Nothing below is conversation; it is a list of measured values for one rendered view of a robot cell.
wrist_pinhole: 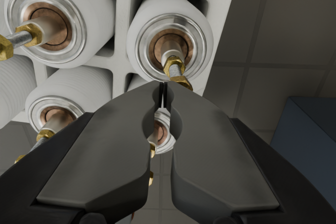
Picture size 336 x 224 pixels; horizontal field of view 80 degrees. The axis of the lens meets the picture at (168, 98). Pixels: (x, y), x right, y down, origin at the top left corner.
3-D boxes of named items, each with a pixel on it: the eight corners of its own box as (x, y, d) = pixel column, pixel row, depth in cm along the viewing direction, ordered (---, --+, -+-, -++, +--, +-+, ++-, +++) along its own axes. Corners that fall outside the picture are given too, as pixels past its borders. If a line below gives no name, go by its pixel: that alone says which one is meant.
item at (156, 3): (128, 26, 37) (109, 64, 22) (155, -24, 33) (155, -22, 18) (171, 53, 40) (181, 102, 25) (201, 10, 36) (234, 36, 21)
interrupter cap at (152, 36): (122, 60, 22) (121, 63, 21) (159, -5, 19) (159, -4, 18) (179, 91, 24) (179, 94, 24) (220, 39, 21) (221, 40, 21)
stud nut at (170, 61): (169, 52, 17) (170, 55, 17) (187, 59, 18) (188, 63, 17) (160, 71, 18) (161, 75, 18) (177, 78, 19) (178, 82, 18)
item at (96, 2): (122, 41, 39) (91, 81, 23) (71, 25, 38) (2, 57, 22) (133, -13, 34) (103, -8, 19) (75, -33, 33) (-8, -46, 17)
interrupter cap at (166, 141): (123, 104, 25) (122, 107, 25) (182, 111, 26) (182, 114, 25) (121, 148, 29) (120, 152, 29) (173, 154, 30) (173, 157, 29)
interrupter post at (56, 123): (67, 128, 27) (56, 146, 24) (49, 122, 27) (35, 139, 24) (72, 115, 26) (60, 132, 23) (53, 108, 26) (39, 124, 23)
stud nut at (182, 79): (173, 70, 14) (174, 76, 13) (194, 79, 15) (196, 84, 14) (162, 93, 15) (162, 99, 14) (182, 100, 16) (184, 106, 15)
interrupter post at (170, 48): (155, 53, 22) (155, 65, 19) (167, 34, 21) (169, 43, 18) (173, 64, 23) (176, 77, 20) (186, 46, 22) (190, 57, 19)
